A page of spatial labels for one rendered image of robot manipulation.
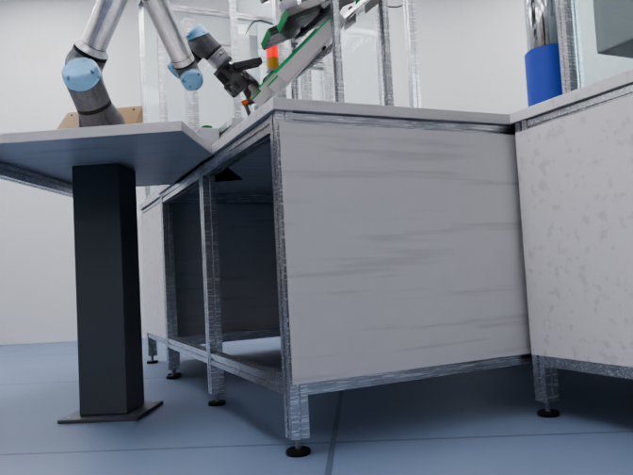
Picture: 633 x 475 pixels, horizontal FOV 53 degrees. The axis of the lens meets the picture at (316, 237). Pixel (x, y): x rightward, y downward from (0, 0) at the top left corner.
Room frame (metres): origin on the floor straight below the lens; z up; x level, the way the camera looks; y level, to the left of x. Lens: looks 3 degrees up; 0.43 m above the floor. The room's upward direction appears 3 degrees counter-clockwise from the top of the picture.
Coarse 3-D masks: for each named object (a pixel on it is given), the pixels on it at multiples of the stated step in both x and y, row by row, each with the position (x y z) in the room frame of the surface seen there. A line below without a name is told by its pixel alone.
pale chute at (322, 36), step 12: (324, 24) 1.84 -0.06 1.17; (312, 36) 1.83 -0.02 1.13; (324, 36) 1.84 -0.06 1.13; (300, 48) 1.82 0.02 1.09; (312, 48) 1.83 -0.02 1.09; (288, 60) 1.81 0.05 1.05; (300, 60) 1.82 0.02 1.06; (276, 72) 1.80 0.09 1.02; (288, 72) 1.81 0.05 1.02; (276, 84) 1.93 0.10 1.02; (288, 84) 1.93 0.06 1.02
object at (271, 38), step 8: (328, 16) 2.06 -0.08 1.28; (304, 24) 2.01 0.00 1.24; (320, 24) 2.10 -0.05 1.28; (272, 32) 1.95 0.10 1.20; (288, 32) 2.01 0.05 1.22; (296, 32) 2.06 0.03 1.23; (264, 40) 2.02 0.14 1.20; (272, 40) 2.00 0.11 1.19; (280, 40) 2.05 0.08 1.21; (264, 48) 2.06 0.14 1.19
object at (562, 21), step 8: (560, 0) 1.73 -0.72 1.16; (560, 8) 1.73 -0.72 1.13; (560, 16) 1.74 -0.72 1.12; (560, 24) 1.74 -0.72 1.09; (568, 24) 1.73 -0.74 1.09; (560, 32) 1.74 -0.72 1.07; (568, 32) 1.73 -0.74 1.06; (560, 40) 1.74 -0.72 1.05; (568, 40) 1.73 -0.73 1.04; (560, 48) 1.74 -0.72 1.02; (568, 48) 1.72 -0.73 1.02; (560, 56) 1.75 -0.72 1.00; (568, 56) 1.72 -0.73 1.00; (560, 64) 1.75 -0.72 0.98; (568, 64) 1.72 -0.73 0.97; (560, 72) 1.75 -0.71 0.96; (568, 72) 1.73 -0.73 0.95; (568, 80) 1.73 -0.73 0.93; (568, 88) 1.73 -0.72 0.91
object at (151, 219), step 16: (144, 208) 3.37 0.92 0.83; (144, 224) 3.32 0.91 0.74; (160, 224) 2.93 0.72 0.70; (144, 240) 3.34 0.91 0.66; (160, 240) 2.94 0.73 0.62; (144, 256) 3.36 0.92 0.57; (160, 256) 2.95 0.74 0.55; (144, 272) 3.37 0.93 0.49; (160, 272) 2.97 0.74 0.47; (144, 288) 3.39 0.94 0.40; (160, 288) 2.98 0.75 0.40; (144, 304) 3.41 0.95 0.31; (160, 304) 3.00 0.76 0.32; (160, 320) 3.01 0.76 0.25; (160, 336) 3.03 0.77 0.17
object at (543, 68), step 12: (540, 48) 2.02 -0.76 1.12; (552, 48) 2.00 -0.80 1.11; (528, 60) 2.06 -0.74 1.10; (540, 60) 2.02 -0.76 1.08; (552, 60) 2.00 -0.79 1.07; (528, 72) 2.06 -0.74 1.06; (540, 72) 2.02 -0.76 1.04; (552, 72) 2.00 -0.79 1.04; (528, 84) 2.07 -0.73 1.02; (540, 84) 2.02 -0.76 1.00; (552, 84) 2.00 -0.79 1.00; (528, 96) 2.07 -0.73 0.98; (540, 96) 2.03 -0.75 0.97; (552, 96) 2.00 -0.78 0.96
